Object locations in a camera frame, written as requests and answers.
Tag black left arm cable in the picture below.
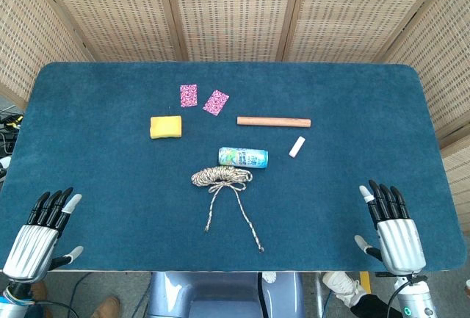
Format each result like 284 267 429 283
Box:
35 298 80 318

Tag blue table cloth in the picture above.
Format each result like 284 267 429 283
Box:
0 62 467 273

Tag black floor cables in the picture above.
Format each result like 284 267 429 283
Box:
0 109 25 157

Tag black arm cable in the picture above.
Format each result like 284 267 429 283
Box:
35 298 80 318
388 277 418 318

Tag woven bamboo folding screen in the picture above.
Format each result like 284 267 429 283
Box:
0 0 470 231

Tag blue-grey robot torso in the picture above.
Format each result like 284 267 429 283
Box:
145 272 306 318

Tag yellow sponge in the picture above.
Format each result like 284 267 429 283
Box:
150 115 183 140

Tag wooden round dowel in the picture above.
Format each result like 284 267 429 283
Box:
236 116 312 128

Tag blue floor cable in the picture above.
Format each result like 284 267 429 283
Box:
68 272 93 305

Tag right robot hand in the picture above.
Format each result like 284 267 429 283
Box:
354 179 427 275

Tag brown shoe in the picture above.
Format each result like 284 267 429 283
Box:
90 296 121 318

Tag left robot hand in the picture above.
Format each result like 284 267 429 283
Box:
1 187 84 283

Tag black trouser leg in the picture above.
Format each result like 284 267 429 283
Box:
350 293 401 318

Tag white eraser block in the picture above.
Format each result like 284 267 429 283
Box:
288 136 307 159

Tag pink patterned card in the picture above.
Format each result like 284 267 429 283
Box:
202 90 230 117
179 84 198 108

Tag light blue beverage can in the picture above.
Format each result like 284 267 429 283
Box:
218 146 270 170

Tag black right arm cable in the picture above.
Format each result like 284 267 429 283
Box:
388 277 418 318

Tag braided camouflage rope bundle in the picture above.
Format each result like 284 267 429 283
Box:
190 166 265 253

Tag white sneaker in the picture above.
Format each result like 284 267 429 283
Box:
322 272 367 306

